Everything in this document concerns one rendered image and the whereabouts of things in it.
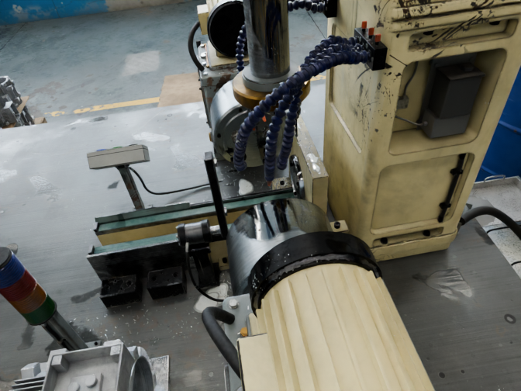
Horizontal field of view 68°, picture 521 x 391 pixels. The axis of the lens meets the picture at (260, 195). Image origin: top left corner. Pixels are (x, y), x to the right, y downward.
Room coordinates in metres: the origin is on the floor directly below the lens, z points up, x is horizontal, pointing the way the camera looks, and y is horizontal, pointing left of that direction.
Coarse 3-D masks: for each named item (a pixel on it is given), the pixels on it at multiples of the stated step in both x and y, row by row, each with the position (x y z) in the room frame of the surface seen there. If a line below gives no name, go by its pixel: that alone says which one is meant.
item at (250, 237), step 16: (256, 208) 0.59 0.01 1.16; (272, 208) 0.57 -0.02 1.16; (288, 208) 0.57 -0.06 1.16; (304, 208) 0.58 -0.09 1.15; (320, 208) 0.61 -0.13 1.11; (240, 224) 0.57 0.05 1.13; (256, 224) 0.54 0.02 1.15; (272, 224) 0.53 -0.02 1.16; (288, 224) 0.52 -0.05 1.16; (304, 224) 0.53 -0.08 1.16; (320, 224) 0.54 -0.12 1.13; (240, 240) 0.53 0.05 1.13; (256, 240) 0.50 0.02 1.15; (272, 240) 0.49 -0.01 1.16; (240, 256) 0.49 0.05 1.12; (256, 256) 0.47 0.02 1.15; (240, 272) 0.45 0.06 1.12; (240, 288) 0.43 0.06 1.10
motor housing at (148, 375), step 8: (144, 352) 0.36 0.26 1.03; (136, 360) 0.32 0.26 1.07; (144, 360) 0.35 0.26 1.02; (40, 368) 0.34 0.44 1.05; (136, 368) 0.34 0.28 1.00; (144, 368) 0.34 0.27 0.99; (40, 376) 0.30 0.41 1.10; (136, 376) 0.33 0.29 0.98; (144, 376) 0.33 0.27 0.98; (152, 376) 0.33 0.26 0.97; (16, 384) 0.29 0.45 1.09; (24, 384) 0.29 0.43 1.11; (32, 384) 0.29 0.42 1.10; (40, 384) 0.29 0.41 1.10; (136, 384) 0.32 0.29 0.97; (144, 384) 0.32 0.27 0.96; (152, 384) 0.32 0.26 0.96
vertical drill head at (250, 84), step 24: (264, 0) 0.78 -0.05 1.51; (264, 24) 0.78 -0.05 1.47; (288, 24) 0.81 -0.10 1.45; (264, 48) 0.78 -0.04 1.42; (288, 48) 0.80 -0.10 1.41; (240, 72) 0.87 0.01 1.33; (264, 72) 0.78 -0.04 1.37; (288, 72) 0.79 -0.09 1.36; (240, 96) 0.77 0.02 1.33; (264, 96) 0.74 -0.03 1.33
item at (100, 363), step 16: (64, 352) 0.31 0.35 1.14; (80, 352) 0.31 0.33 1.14; (96, 352) 0.31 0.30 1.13; (112, 352) 0.30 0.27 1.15; (128, 352) 0.32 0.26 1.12; (48, 368) 0.29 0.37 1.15; (64, 368) 0.30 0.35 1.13; (80, 368) 0.30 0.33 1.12; (96, 368) 0.30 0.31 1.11; (112, 368) 0.29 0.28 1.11; (128, 368) 0.29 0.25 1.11; (48, 384) 0.27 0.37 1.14; (64, 384) 0.27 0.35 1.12; (80, 384) 0.27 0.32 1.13; (96, 384) 0.26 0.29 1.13; (112, 384) 0.27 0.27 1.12; (128, 384) 0.27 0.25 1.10
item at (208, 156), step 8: (208, 152) 0.68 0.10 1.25; (208, 160) 0.66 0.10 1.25; (216, 160) 0.68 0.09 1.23; (208, 168) 0.66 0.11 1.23; (208, 176) 0.66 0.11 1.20; (216, 176) 0.66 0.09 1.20; (216, 184) 0.66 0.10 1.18; (216, 192) 0.66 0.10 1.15; (216, 200) 0.66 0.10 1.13; (216, 208) 0.66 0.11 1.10; (224, 208) 0.68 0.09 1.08; (224, 216) 0.66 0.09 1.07; (224, 224) 0.66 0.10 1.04; (224, 232) 0.66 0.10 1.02
